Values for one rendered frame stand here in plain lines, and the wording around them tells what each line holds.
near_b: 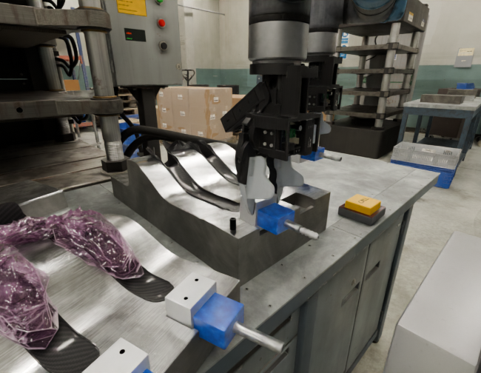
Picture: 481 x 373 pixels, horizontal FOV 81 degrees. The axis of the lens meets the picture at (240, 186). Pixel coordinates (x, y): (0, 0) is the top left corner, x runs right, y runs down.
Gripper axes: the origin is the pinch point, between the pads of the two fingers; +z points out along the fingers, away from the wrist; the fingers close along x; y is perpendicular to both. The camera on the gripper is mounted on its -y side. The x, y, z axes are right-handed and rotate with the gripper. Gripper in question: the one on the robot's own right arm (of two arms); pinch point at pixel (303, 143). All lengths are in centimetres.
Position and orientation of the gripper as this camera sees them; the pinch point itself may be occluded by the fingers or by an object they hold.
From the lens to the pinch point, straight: 74.1
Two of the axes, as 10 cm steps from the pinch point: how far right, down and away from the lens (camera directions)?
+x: 7.2, -2.6, 6.4
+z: 0.0, 9.3, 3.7
